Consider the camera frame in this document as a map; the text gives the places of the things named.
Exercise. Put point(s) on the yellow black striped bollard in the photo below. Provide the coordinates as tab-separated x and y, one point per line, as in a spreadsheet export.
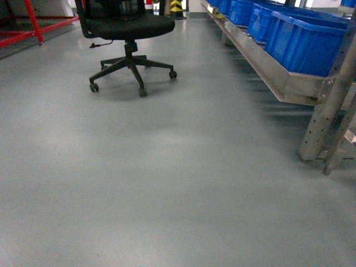
176	10

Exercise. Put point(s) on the black office swivel chair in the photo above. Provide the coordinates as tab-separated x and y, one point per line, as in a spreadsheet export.
125	21

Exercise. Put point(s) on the blue crate behind left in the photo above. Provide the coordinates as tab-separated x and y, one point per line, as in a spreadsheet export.
261	19

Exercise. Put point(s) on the stainless steel roller rack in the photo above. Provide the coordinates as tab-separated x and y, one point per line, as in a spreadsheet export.
330	136

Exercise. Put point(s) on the large blue plastic crate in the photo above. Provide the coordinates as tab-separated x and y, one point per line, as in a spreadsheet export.
306	45

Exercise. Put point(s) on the red metal frame table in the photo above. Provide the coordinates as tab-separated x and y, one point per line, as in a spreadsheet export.
21	20

